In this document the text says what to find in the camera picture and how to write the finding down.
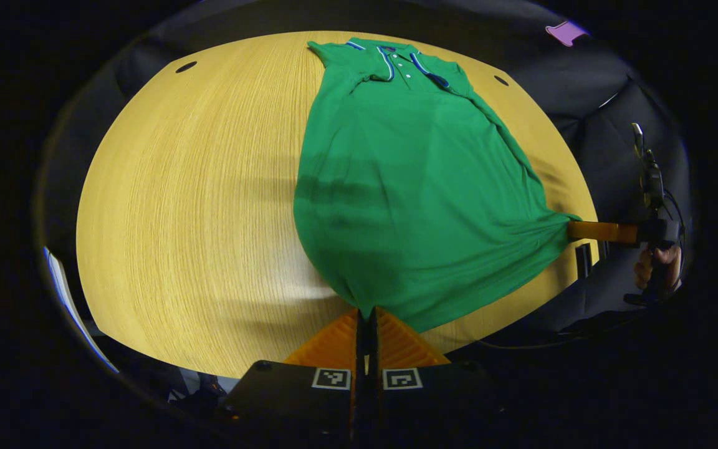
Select green T-shirt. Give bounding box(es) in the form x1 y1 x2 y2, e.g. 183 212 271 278
292 37 582 333

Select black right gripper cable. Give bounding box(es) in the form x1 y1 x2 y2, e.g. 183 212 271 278
661 187 689 294

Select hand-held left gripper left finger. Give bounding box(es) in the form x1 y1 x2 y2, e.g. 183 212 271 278
219 307 369 447

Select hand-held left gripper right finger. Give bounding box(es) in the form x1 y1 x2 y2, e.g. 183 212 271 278
368 307 509 447

